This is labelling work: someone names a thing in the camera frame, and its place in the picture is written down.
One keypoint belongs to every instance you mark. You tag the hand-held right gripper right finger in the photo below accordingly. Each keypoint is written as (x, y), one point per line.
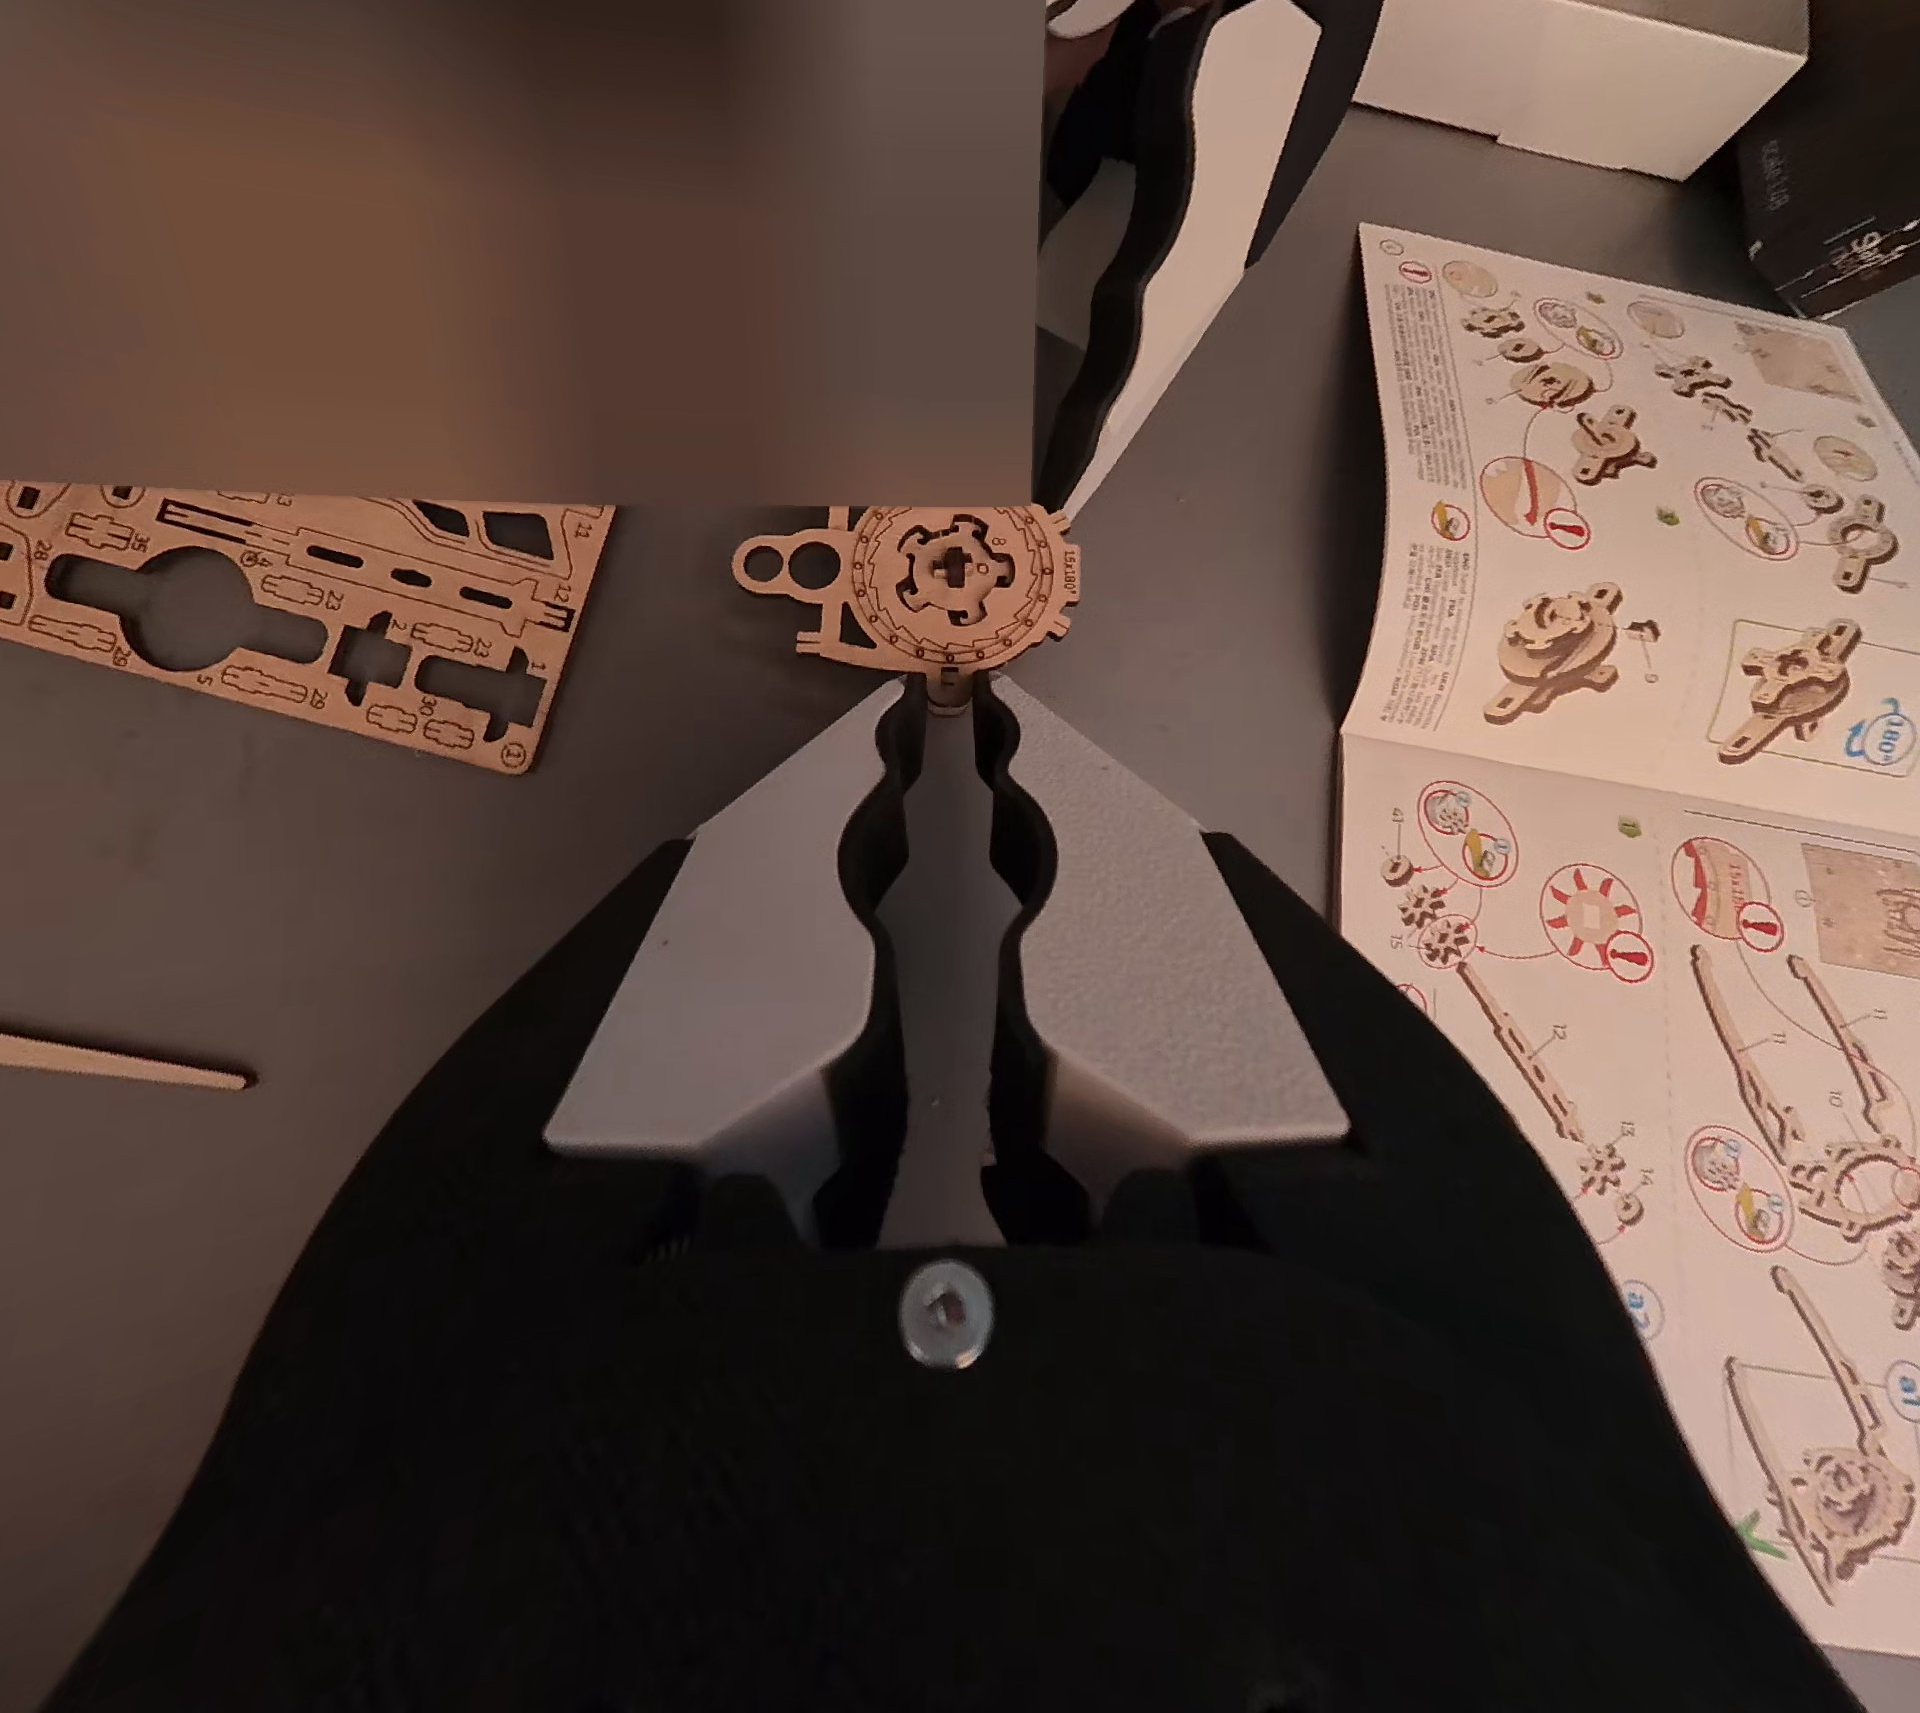
(1170, 978)

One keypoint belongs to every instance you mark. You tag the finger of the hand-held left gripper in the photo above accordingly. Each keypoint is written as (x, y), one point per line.
(1068, 288)
(1215, 183)

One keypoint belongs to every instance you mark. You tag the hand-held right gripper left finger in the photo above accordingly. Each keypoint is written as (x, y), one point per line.
(720, 978)

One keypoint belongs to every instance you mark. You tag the laser-cut wooden parts sheet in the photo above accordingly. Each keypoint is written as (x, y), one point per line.
(301, 632)

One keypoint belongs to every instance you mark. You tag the folded instruction leaflet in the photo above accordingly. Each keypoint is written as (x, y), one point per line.
(1634, 723)

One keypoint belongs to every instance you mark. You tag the thin wooden stick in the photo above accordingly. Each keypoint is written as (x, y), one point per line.
(134, 1066)

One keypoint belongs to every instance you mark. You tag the dark cardboard box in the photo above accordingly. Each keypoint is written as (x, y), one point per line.
(1844, 169)

